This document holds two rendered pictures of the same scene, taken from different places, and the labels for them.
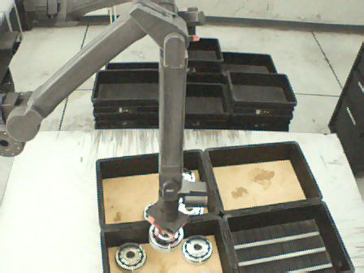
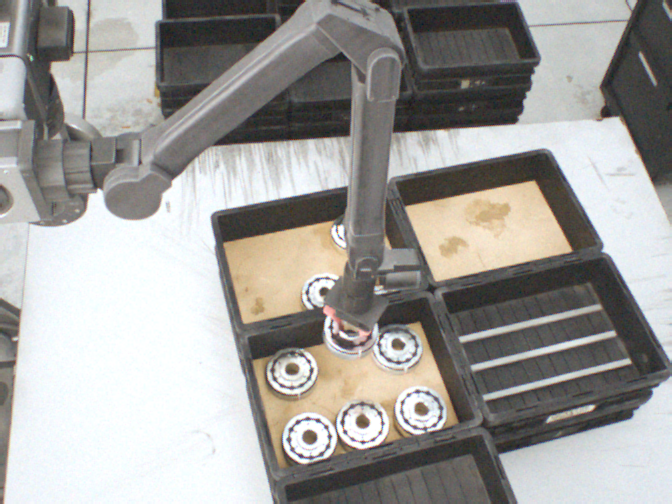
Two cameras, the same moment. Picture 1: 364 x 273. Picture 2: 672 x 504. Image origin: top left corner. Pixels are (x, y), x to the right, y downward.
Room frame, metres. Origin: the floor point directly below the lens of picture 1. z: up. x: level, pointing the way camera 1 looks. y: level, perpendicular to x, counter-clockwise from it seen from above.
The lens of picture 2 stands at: (-0.08, 0.16, 2.30)
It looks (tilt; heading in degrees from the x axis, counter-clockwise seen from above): 56 degrees down; 349
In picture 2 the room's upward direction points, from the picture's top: 5 degrees clockwise
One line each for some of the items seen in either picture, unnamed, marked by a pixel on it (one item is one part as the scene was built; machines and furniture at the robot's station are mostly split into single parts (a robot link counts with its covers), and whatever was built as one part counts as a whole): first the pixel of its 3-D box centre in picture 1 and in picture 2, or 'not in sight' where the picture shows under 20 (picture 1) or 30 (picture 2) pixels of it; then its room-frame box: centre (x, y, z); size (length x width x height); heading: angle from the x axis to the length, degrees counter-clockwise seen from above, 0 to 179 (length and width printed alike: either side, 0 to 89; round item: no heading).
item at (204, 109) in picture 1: (192, 117); (342, 103); (1.87, -0.19, 0.31); 0.40 x 0.30 x 0.34; 91
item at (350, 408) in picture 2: not in sight; (362, 423); (0.49, -0.03, 0.86); 0.10 x 0.10 x 0.01
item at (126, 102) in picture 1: (128, 111); (225, 100); (1.86, 0.21, 0.37); 0.40 x 0.30 x 0.45; 91
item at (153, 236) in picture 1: (166, 232); (351, 328); (0.63, -0.02, 0.98); 0.10 x 0.10 x 0.01
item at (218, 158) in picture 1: (260, 184); (488, 229); (0.91, -0.37, 0.87); 0.40 x 0.30 x 0.11; 99
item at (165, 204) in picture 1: (171, 197); (363, 276); (0.63, -0.03, 1.17); 0.07 x 0.06 x 0.07; 91
